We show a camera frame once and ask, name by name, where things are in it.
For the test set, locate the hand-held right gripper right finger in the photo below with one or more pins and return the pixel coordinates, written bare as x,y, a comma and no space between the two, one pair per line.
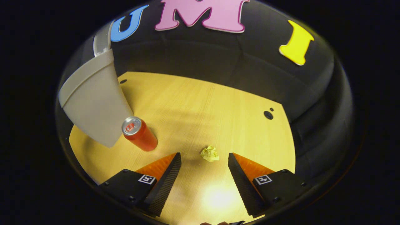
242,187

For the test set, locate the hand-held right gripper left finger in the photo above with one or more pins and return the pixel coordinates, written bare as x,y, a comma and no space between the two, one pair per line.
165,187

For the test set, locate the yellow paper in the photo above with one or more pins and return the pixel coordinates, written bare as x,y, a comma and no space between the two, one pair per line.
210,153

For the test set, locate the red pop can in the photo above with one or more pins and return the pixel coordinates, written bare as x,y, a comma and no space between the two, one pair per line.
142,137

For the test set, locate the white desktop garbage bin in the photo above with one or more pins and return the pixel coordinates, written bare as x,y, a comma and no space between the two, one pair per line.
93,103

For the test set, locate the wooden desktop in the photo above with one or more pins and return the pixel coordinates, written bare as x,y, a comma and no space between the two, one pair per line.
203,109

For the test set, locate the black backdrop cloth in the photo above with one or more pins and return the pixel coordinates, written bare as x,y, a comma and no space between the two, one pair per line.
203,53

